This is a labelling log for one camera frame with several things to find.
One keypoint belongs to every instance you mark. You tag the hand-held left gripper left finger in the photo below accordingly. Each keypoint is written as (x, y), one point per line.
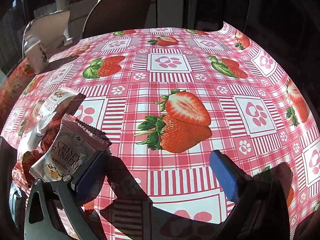
(88, 176)

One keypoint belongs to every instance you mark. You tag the white printed mug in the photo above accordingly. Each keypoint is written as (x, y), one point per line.
(36, 56)

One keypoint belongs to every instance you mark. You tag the strawberry printed pink tablecloth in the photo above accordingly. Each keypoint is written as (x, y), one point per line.
(175, 80)

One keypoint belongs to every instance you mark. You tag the silver snack packet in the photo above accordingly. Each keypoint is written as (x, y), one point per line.
(33, 133)

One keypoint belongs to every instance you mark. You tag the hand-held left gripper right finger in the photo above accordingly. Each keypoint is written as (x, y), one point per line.
(223, 177)

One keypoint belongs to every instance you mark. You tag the white cranberry snack packet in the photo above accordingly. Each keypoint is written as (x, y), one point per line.
(58, 103)
(63, 152)

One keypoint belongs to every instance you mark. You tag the brown chair back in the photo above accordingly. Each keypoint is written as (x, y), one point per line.
(117, 12)

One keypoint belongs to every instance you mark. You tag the red and gold snack packet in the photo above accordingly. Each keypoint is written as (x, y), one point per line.
(23, 166)

